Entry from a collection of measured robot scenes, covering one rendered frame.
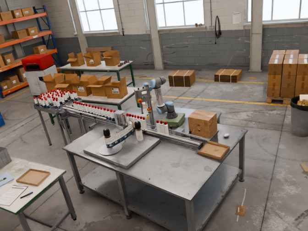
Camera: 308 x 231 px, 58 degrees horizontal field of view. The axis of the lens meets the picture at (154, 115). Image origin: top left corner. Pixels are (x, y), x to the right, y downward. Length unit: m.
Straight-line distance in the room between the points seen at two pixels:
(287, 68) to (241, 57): 2.67
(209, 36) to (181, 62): 1.28
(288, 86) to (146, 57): 5.20
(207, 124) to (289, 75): 3.26
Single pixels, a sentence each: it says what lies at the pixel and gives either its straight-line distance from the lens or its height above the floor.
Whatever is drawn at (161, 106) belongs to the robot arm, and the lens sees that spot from 3.99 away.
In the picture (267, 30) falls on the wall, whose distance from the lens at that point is 8.57.
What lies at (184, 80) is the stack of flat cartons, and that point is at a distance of 7.81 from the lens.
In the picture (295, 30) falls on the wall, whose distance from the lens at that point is 8.52.
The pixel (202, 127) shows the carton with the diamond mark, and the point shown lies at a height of 1.01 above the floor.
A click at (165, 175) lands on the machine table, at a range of 3.14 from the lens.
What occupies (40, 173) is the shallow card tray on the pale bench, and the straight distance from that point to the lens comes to 3.82.
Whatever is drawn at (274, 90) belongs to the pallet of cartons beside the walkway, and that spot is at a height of 0.30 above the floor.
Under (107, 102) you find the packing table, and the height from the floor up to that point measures 0.77.
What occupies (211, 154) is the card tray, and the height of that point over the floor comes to 0.87.
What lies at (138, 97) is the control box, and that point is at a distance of 3.79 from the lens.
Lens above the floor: 2.76
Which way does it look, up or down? 26 degrees down
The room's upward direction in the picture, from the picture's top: 8 degrees counter-clockwise
